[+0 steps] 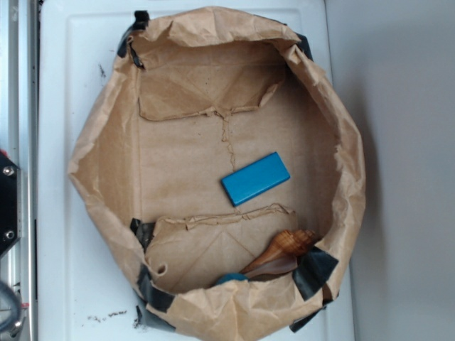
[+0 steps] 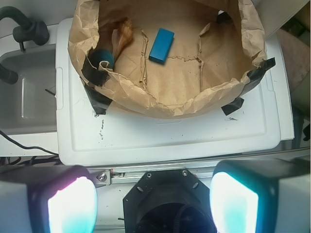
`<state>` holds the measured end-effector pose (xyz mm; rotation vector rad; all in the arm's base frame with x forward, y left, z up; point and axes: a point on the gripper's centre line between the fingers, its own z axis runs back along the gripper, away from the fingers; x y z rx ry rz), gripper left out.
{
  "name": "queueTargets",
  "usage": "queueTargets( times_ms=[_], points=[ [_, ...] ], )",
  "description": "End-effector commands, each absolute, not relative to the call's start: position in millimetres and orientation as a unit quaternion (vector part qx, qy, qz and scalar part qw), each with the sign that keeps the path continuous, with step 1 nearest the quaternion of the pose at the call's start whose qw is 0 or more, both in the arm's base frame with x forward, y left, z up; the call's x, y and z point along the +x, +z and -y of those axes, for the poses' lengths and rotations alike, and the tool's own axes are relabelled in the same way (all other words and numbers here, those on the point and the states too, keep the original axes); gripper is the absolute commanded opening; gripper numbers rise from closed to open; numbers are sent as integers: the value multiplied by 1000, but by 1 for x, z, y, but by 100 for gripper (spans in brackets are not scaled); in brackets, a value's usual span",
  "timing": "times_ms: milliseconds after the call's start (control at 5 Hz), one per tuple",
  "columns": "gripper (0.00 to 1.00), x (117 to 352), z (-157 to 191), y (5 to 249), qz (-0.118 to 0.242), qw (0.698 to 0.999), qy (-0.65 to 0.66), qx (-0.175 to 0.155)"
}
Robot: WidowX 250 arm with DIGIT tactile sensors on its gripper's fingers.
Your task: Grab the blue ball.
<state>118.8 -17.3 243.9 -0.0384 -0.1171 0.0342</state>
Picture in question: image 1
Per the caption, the blue rectangular block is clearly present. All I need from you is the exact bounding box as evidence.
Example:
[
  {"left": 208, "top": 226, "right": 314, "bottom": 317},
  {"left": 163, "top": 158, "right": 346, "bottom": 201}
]
[{"left": 220, "top": 152, "right": 291, "bottom": 207}]

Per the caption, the white tray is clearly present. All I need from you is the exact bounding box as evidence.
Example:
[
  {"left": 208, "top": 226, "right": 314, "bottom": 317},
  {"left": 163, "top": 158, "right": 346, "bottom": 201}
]
[{"left": 38, "top": 1, "right": 354, "bottom": 340}]

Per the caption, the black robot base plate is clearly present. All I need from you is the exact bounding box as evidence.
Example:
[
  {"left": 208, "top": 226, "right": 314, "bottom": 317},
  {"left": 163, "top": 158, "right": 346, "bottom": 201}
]
[{"left": 0, "top": 150, "right": 18, "bottom": 257}]

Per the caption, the silver metal rail frame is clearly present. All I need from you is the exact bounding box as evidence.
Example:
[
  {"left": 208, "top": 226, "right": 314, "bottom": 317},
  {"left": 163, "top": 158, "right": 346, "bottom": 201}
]
[{"left": 1, "top": 1, "right": 40, "bottom": 340}]

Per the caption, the brown paper bag bin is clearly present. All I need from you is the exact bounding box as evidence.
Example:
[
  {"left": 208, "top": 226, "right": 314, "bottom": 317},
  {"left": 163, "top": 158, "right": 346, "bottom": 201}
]
[{"left": 68, "top": 6, "right": 365, "bottom": 340}]

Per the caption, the blue ball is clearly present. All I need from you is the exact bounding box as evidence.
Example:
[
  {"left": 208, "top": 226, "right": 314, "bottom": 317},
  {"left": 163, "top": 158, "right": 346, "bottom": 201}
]
[{"left": 215, "top": 273, "right": 249, "bottom": 286}]

